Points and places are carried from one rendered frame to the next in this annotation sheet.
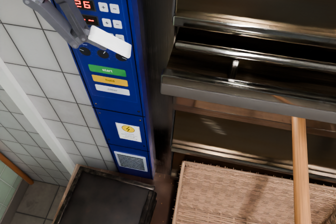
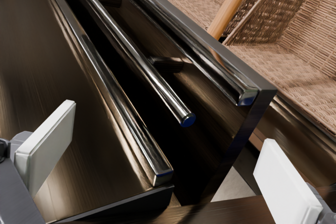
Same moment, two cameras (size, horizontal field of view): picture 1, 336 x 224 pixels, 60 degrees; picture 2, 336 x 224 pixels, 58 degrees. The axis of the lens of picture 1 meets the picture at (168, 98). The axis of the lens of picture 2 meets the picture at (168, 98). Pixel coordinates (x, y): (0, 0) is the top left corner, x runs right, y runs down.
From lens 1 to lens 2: 0.35 m
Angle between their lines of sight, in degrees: 49
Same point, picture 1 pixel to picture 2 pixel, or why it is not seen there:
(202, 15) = (132, 152)
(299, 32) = (88, 58)
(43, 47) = not seen: outside the picture
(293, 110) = not seen: outside the picture
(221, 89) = (192, 35)
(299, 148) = not seen: hidden behind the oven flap
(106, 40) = (283, 186)
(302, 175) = (224, 7)
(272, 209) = (297, 69)
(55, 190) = not seen: outside the picture
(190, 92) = (232, 60)
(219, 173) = (322, 115)
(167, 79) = (243, 81)
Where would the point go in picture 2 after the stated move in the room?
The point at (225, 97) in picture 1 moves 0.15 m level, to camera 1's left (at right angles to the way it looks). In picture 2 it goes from (200, 33) to (325, 84)
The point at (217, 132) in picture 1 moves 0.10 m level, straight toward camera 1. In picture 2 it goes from (284, 136) to (319, 103)
